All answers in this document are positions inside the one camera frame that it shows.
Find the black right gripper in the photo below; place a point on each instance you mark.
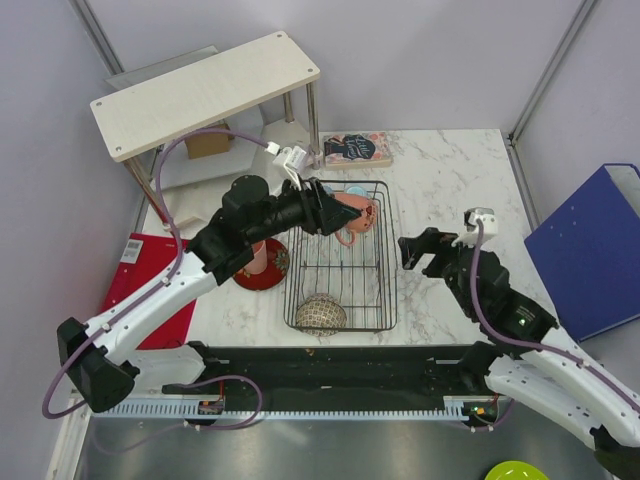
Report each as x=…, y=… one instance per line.
x=431, y=241

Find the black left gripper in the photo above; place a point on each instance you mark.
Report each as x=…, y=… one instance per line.
x=322, y=212

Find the pink mug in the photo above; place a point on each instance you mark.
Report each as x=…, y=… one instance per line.
x=366, y=221

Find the red floral plate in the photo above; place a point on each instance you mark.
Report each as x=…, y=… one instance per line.
x=277, y=269

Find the pink tumbler cup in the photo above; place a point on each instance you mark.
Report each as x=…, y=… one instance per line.
x=259, y=262

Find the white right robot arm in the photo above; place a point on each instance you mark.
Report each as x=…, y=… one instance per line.
x=529, y=356

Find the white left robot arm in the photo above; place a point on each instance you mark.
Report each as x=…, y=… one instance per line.
x=100, y=356

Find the light blue mug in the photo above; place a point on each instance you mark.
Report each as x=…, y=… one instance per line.
x=357, y=190

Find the floral cover book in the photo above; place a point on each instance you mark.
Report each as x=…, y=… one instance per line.
x=357, y=151

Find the patterned ceramic bowl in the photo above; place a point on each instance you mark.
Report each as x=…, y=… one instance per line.
x=320, y=315

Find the cardboard box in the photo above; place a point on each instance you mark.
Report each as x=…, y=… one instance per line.
x=208, y=144

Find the blue binder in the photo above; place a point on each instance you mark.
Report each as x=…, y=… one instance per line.
x=587, y=253

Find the red folder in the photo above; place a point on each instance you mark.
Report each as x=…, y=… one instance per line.
x=144, y=257

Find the white wooden shelf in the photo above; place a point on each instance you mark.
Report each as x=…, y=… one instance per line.
x=266, y=88

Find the green plate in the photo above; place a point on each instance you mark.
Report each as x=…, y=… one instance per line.
x=515, y=470

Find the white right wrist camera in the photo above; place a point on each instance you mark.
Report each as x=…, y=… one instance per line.
x=480, y=224

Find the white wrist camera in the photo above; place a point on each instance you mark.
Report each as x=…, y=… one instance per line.
x=289, y=162
x=480, y=224

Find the black wire dish rack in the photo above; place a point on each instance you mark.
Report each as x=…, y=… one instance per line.
x=362, y=278

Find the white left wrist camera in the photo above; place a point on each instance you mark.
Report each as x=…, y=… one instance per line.
x=289, y=162

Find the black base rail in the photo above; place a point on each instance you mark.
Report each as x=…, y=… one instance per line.
x=399, y=371

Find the white slotted cable duct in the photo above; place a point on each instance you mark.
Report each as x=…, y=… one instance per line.
x=325, y=406

